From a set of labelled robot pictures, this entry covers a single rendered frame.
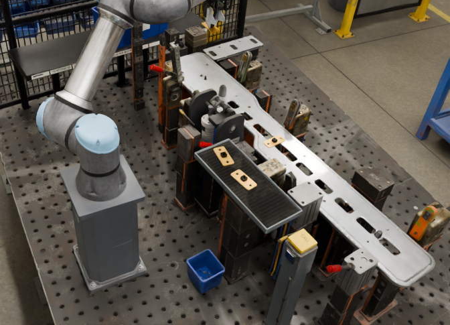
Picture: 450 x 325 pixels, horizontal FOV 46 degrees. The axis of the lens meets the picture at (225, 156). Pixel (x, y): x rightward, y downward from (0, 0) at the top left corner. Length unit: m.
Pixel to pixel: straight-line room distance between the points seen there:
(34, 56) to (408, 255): 1.65
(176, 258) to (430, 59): 3.45
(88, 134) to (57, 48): 0.99
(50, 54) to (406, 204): 1.64
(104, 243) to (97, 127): 0.41
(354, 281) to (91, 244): 0.82
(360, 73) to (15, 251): 2.90
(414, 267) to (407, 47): 3.44
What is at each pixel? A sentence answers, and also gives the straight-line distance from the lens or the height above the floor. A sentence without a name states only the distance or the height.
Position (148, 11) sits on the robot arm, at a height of 1.58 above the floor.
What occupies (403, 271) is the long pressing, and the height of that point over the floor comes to 1.00.
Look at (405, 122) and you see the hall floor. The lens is 4.07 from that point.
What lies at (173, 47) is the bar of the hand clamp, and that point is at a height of 1.21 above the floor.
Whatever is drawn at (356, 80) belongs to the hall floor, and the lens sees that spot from 4.36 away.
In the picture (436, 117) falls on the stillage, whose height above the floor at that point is 0.17.
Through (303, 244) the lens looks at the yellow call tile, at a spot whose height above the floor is 1.16.
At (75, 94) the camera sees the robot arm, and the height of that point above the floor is 1.36.
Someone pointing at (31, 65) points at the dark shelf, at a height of 1.03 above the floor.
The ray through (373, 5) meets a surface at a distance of 5.03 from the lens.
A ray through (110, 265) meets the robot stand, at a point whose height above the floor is 0.80.
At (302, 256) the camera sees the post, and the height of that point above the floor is 1.14.
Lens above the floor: 2.30
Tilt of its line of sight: 42 degrees down
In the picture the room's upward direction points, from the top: 7 degrees clockwise
